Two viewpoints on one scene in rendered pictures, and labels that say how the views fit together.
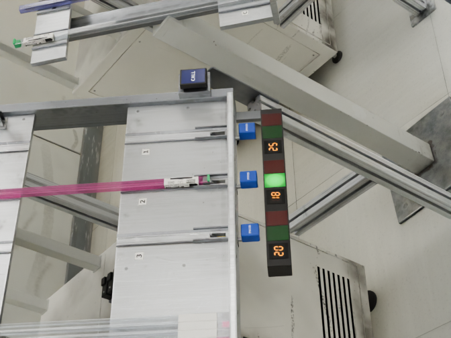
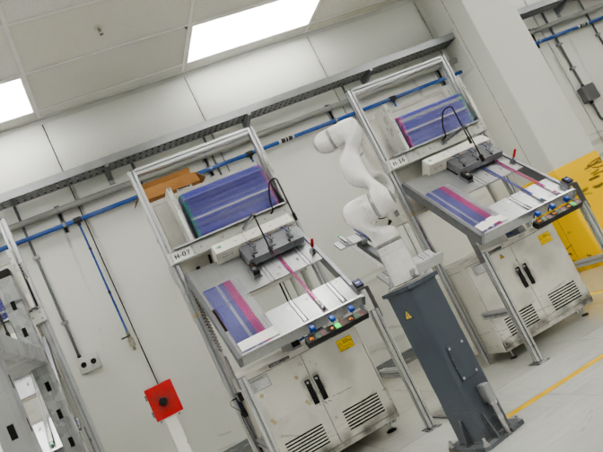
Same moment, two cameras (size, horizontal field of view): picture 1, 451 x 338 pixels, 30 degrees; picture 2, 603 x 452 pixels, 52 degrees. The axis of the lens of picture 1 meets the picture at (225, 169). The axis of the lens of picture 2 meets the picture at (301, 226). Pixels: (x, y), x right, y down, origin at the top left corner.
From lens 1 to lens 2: 207 cm
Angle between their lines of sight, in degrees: 43
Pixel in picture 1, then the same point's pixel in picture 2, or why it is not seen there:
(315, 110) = not seen: hidden behind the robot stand
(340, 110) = not seen: hidden behind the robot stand
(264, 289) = (344, 373)
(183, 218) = (307, 310)
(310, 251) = (380, 386)
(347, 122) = not seen: hidden behind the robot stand
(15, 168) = (299, 265)
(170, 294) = (280, 321)
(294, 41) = (492, 331)
